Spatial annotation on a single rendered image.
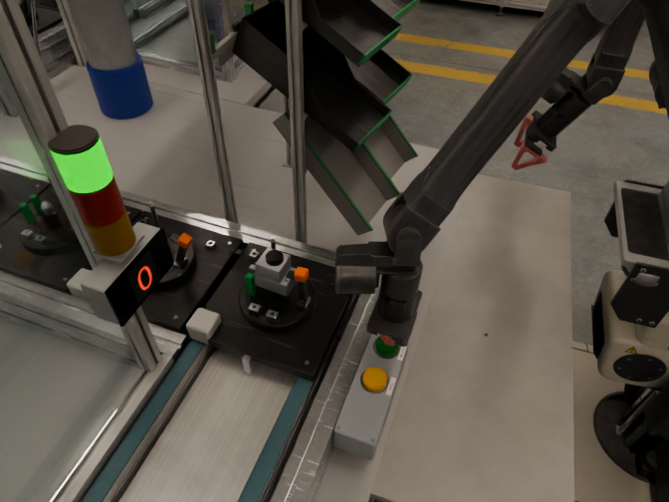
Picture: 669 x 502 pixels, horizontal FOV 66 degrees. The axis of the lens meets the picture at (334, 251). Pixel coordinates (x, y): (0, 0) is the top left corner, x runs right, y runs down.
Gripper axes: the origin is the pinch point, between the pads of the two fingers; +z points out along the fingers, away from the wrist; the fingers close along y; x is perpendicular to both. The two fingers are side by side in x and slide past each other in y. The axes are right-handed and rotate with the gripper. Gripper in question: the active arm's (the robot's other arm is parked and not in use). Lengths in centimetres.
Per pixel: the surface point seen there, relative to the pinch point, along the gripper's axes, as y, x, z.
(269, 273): 0.9, -21.8, -9.3
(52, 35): -76, -139, 2
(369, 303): -8.6, -6.2, 2.7
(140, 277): 18.2, -30.9, -22.9
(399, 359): 1.5, 2.4, 2.0
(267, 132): -65, -56, 12
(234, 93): -81, -75, 12
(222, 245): -10.3, -38.4, 0.9
